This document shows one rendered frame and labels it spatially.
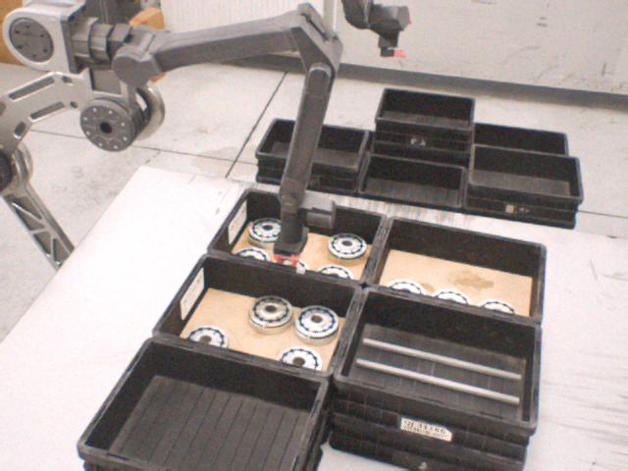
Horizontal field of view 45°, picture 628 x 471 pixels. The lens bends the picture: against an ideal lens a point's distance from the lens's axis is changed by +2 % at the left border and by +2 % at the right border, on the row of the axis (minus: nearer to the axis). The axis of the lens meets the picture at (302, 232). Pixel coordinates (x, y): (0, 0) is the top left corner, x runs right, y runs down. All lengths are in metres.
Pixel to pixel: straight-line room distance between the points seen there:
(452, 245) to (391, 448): 0.59
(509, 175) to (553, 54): 1.76
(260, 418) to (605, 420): 0.80
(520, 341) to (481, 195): 1.15
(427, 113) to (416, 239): 1.50
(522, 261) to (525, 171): 1.13
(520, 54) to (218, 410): 3.51
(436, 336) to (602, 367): 0.46
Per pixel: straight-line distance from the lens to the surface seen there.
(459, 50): 4.73
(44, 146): 4.23
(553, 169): 3.09
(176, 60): 1.53
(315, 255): 1.99
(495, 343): 1.78
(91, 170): 3.97
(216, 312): 1.82
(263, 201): 2.05
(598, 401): 1.96
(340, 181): 2.86
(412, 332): 1.79
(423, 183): 3.14
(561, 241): 2.41
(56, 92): 2.12
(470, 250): 1.99
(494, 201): 2.84
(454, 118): 3.44
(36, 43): 1.64
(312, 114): 1.52
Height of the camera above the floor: 2.07
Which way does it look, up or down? 37 degrees down
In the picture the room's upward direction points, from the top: 2 degrees clockwise
